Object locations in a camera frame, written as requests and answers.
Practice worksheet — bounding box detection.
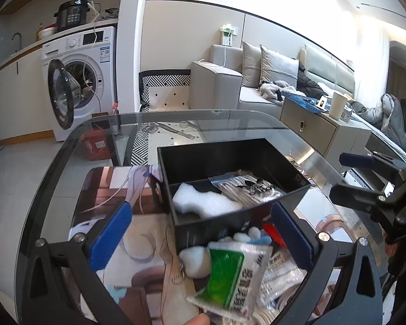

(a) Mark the green white tissue packet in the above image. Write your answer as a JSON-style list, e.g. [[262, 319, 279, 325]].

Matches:
[[186, 246, 273, 324]]

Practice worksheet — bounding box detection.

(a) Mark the person left hand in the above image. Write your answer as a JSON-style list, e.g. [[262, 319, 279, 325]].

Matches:
[[184, 313, 210, 325]]

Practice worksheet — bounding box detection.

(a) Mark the white paper cup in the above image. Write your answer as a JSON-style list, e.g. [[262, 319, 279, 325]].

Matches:
[[329, 90, 348, 120]]

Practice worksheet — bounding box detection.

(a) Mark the blue book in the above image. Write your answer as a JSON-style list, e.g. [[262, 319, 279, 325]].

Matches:
[[284, 92, 329, 114]]

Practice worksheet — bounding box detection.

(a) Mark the clear plastic printed bag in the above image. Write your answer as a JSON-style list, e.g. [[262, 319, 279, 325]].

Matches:
[[253, 248, 306, 324]]

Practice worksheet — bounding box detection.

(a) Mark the black jacket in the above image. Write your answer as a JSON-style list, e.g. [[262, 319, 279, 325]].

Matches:
[[296, 62, 328, 99]]

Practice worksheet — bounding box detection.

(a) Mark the grey cushion right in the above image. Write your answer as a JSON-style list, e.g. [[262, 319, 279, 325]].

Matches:
[[260, 45, 299, 87]]

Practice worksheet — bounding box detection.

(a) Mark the grey cushion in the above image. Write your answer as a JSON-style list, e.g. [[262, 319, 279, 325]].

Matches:
[[242, 42, 262, 88], [260, 45, 299, 87]]

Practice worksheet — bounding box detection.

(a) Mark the grey cushion left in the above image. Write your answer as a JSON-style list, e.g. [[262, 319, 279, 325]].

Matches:
[[242, 42, 262, 88]]

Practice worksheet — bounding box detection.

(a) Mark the red cardboard box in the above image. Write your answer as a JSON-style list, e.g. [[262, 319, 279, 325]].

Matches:
[[82, 121, 110, 161]]

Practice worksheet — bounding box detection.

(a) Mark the black storage box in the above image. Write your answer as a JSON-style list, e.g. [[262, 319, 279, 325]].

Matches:
[[157, 138, 311, 251]]

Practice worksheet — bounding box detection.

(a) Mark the white foam piece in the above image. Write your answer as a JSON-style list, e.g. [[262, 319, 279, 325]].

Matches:
[[172, 183, 243, 219]]

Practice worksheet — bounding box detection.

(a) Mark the beige sofa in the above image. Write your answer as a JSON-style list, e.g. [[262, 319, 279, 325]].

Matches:
[[188, 42, 355, 119]]

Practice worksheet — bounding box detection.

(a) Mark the patterned black white chair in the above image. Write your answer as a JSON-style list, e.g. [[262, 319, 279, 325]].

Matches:
[[138, 69, 191, 112]]

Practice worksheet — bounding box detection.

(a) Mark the white washing machine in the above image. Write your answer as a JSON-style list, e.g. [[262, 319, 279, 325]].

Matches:
[[41, 26, 116, 142]]

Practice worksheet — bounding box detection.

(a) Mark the kitchen faucet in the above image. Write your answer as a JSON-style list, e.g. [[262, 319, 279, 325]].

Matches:
[[11, 32, 22, 53]]

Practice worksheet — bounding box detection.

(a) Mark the white red bowl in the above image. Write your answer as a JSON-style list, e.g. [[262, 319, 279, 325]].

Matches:
[[36, 26, 56, 40]]

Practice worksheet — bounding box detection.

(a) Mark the black pressure cooker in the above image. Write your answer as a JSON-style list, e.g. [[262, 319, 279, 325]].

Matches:
[[54, 0, 89, 32]]

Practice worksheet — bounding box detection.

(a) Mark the adidas bagged white cable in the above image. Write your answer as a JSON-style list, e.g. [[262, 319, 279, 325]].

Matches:
[[208, 170, 287, 209]]

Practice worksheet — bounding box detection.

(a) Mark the white wall socket charger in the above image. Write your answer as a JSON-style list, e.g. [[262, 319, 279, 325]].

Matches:
[[220, 24, 237, 47]]

